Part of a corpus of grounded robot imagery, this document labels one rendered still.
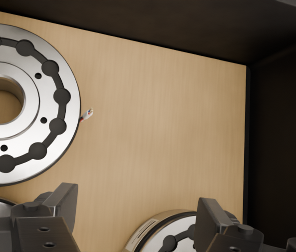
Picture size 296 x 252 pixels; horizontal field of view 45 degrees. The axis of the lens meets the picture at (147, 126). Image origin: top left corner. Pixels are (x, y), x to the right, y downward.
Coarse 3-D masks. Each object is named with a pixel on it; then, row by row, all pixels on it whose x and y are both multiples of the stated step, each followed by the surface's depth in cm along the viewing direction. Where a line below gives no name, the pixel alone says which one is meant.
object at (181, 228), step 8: (184, 216) 25; (192, 216) 26; (168, 224) 25; (176, 224) 25; (184, 224) 25; (192, 224) 26; (160, 232) 25; (168, 232) 25; (176, 232) 25; (184, 232) 25; (192, 232) 26; (152, 240) 24; (160, 240) 24; (168, 240) 25; (176, 240) 25; (184, 240) 25; (192, 240) 25; (144, 248) 24; (152, 248) 24; (160, 248) 25; (168, 248) 25; (176, 248) 25; (184, 248) 25; (192, 248) 25
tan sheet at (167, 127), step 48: (96, 48) 28; (144, 48) 30; (0, 96) 25; (96, 96) 28; (144, 96) 29; (192, 96) 31; (240, 96) 32; (96, 144) 27; (144, 144) 28; (192, 144) 30; (240, 144) 32; (0, 192) 24; (96, 192) 27; (144, 192) 28; (192, 192) 29; (240, 192) 31; (96, 240) 26
